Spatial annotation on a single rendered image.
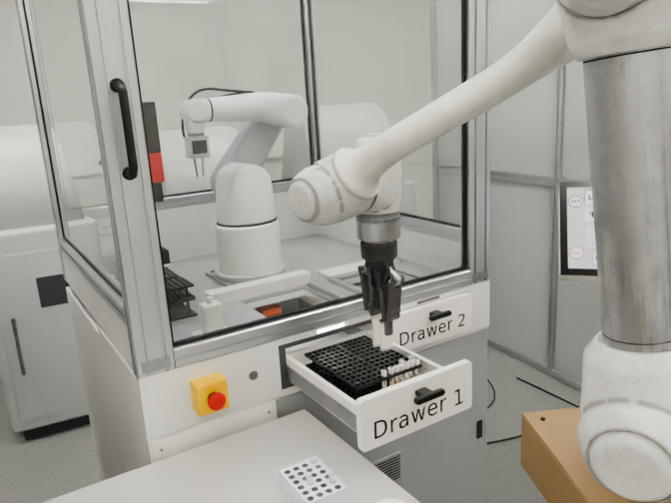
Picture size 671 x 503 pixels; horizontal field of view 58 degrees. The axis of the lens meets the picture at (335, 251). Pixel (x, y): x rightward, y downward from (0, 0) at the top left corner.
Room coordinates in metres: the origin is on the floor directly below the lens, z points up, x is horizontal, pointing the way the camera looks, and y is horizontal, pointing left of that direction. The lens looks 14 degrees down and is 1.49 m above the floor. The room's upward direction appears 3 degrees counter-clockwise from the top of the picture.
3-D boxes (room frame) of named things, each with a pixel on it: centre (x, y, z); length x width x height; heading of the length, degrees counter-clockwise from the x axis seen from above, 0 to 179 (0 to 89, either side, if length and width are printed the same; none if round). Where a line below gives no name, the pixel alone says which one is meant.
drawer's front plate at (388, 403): (1.11, -0.15, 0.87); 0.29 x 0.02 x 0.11; 121
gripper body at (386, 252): (1.19, -0.09, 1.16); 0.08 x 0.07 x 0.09; 31
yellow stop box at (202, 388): (1.20, 0.29, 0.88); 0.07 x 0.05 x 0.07; 121
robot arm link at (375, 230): (1.19, -0.09, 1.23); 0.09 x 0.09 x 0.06
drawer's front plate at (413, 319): (1.55, -0.25, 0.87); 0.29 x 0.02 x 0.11; 121
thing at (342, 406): (1.29, -0.04, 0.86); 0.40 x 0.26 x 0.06; 31
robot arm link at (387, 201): (1.18, -0.08, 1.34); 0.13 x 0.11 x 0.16; 143
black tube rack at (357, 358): (1.29, -0.04, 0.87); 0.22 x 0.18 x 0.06; 31
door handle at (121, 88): (1.15, 0.38, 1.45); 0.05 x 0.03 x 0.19; 31
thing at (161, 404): (1.82, 0.24, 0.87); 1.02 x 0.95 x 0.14; 121
